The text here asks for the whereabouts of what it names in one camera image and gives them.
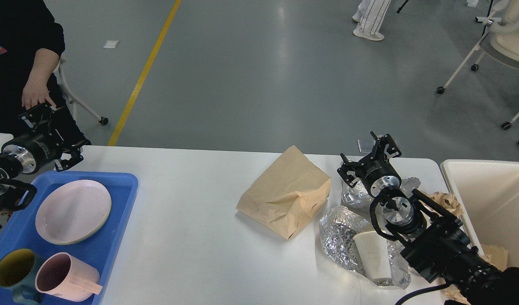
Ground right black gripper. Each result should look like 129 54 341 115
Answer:
337 131 402 197

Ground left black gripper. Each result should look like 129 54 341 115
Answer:
1 103 91 175

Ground pink plate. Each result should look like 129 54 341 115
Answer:
35 180 112 245

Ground pink mug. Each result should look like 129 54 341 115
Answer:
34 252 103 302

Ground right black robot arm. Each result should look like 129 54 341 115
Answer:
337 133 519 305

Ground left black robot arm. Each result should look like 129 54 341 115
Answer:
0 104 86 229

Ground seated person's hand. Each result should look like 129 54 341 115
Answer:
21 78 56 110

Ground grey floor plate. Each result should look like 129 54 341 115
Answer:
357 139 377 154

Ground crumpled foil upper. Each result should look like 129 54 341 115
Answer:
342 177 421 212

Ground crumpled foil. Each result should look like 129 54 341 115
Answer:
342 177 421 212
319 206 411 289

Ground white chair left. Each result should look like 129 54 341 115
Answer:
54 55 109 126

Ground crumpled foil lower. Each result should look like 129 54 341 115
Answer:
319 206 411 289

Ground yellow plate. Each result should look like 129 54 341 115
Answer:
35 199 112 245

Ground white paper cup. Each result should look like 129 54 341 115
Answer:
353 231 392 286

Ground crumpled brown paper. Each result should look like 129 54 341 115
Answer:
427 191 465 217

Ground brown paper bag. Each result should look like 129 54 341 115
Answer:
236 145 331 240

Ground blue plastic tray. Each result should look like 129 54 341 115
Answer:
0 171 139 305

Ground seated person in black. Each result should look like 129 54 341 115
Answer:
0 0 87 144

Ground cream plastic bin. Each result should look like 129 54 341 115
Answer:
441 160 519 267

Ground teal mug yellow inside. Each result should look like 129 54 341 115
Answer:
0 248 45 305

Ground walking person white trousers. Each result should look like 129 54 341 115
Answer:
352 0 391 41

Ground cream office chair right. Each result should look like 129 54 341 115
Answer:
436 0 519 94

